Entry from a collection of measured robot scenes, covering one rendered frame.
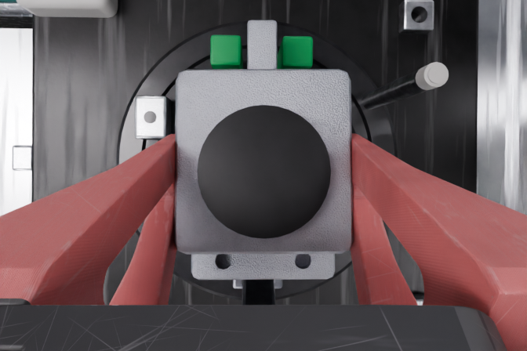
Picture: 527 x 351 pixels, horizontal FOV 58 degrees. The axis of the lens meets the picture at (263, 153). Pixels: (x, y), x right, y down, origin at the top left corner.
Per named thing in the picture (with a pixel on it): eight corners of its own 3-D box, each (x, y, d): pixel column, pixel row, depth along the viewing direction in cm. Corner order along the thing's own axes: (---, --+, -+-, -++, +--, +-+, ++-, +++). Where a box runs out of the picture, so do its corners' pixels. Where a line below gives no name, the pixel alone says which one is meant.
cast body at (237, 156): (322, 263, 17) (365, 318, 10) (201, 264, 17) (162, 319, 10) (320, 37, 18) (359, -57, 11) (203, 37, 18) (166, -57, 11)
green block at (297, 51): (299, 84, 23) (313, 66, 18) (274, 84, 23) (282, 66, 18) (299, 59, 23) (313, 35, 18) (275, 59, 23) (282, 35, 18)
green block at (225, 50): (242, 83, 23) (241, 65, 18) (218, 83, 23) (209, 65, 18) (242, 59, 23) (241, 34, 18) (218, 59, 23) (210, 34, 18)
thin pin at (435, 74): (377, 109, 24) (449, 86, 15) (361, 109, 24) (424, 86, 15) (377, 93, 24) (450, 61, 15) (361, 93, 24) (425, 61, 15)
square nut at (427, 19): (427, 34, 26) (434, 30, 25) (397, 34, 26) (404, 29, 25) (427, 5, 26) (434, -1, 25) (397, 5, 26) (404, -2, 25)
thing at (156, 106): (172, 139, 23) (166, 139, 22) (140, 139, 23) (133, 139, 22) (172, 99, 23) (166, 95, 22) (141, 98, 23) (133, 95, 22)
